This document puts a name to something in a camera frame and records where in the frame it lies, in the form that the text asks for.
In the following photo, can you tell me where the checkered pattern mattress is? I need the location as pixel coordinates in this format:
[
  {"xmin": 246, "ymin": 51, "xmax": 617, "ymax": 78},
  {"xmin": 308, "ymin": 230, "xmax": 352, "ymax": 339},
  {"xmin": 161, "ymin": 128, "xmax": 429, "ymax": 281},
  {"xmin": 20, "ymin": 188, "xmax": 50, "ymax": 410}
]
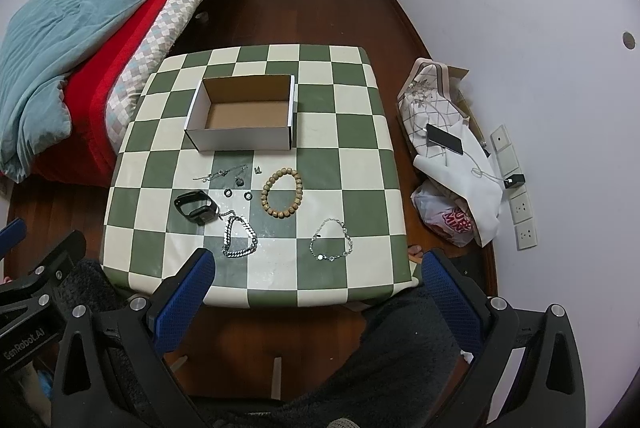
[{"xmin": 104, "ymin": 0, "xmax": 203, "ymax": 151}]

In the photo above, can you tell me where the teal blue duvet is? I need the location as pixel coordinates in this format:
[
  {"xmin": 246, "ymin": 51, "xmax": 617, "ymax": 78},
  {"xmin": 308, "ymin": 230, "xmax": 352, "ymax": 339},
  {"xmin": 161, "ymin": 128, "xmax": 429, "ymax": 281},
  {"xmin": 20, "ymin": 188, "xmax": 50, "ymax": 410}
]
[{"xmin": 1, "ymin": 0, "xmax": 146, "ymax": 183}]

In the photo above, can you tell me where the white red plastic bag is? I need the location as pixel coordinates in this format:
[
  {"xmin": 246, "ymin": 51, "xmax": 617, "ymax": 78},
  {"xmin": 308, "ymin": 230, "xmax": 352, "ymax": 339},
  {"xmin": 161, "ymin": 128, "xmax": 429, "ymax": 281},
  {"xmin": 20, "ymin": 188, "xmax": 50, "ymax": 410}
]
[{"xmin": 411, "ymin": 181, "xmax": 474, "ymax": 247}]

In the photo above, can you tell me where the thin silver charm bracelet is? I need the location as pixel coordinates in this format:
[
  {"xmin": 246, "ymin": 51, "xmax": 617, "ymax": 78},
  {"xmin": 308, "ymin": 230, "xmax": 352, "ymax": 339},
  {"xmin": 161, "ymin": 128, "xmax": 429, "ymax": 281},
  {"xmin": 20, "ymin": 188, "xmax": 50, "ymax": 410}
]
[{"xmin": 308, "ymin": 217, "xmax": 355, "ymax": 263}]

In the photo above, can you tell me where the thin silver necklace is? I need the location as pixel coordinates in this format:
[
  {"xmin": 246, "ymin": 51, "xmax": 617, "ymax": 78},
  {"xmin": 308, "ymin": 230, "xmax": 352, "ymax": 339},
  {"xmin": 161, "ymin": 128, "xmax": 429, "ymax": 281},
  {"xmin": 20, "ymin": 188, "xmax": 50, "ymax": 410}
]
[{"xmin": 192, "ymin": 163, "xmax": 251, "ymax": 184}]

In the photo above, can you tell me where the black smartphone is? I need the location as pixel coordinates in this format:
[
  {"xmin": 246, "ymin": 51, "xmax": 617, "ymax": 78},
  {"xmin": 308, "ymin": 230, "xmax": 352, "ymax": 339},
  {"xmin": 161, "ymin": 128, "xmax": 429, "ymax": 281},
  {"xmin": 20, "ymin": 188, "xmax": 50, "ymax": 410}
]
[{"xmin": 425, "ymin": 125, "xmax": 464, "ymax": 155}]

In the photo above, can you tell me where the green white checkered tablecloth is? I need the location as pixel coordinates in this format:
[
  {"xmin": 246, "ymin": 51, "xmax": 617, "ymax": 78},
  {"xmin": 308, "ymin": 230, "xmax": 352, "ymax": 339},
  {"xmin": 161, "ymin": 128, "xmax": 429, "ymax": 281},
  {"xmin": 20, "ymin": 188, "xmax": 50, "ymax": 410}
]
[{"xmin": 101, "ymin": 44, "xmax": 418, "ymax": 307}]

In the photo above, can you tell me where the wooden bead bracelet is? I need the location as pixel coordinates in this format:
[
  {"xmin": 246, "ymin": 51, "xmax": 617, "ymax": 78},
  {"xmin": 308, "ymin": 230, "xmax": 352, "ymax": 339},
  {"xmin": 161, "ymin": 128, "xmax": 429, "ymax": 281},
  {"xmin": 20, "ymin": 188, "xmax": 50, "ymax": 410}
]
[{"xmin": 259, "ymin": 167, "xmax": 305, "ymax": 220}]

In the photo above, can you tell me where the white power strip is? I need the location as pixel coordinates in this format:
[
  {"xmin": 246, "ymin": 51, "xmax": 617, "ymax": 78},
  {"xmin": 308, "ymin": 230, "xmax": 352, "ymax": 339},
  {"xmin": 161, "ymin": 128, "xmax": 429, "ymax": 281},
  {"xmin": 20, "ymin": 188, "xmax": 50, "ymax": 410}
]
[{"xmin": 490, "ymin": 125, "xmax": 538, "ymax": 250}]

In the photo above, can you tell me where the white cardboard box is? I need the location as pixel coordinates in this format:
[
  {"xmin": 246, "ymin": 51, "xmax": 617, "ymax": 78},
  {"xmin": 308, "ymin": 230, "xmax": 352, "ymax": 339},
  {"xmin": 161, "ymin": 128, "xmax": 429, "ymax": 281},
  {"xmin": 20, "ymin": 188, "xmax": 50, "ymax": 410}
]
[{"xmin": 184, "ymin": 74, "xmax": 295, "ymax": 151}]

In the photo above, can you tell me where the black charger plug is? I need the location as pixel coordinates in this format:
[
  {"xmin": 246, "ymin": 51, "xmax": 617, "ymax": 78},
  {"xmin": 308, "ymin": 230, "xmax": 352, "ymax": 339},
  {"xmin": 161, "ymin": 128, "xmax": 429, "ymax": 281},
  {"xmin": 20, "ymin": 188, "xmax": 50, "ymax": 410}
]
[{"xmin": 503, "ymin": 173, "xmax": 526, "ymax": 189}]

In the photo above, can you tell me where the white quilted tote bag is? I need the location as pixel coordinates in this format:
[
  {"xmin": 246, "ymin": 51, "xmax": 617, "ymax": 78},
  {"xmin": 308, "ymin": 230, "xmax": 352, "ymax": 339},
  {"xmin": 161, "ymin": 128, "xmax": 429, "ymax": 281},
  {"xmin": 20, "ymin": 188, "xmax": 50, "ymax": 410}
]
[{"xmin": 396, "ymin": 57, "xmax": 470, "ymax": 157}]

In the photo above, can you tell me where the black smart band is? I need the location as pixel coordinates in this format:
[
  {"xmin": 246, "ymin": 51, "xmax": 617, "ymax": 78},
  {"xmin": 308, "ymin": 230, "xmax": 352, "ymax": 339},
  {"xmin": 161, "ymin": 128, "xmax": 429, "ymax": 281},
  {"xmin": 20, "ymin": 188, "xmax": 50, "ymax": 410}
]
[{"xmin": 174, "ymin": 189, "xmax": 218, "ymax": 225}]

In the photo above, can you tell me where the red bed sheet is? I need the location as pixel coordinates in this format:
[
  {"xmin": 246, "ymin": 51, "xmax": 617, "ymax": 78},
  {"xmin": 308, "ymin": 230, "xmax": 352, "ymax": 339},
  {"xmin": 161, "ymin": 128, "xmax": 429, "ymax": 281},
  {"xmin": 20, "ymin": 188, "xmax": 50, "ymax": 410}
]
[{"xmin": 32, "ymin": 0, "xmax": 166, "ymax": 187}]

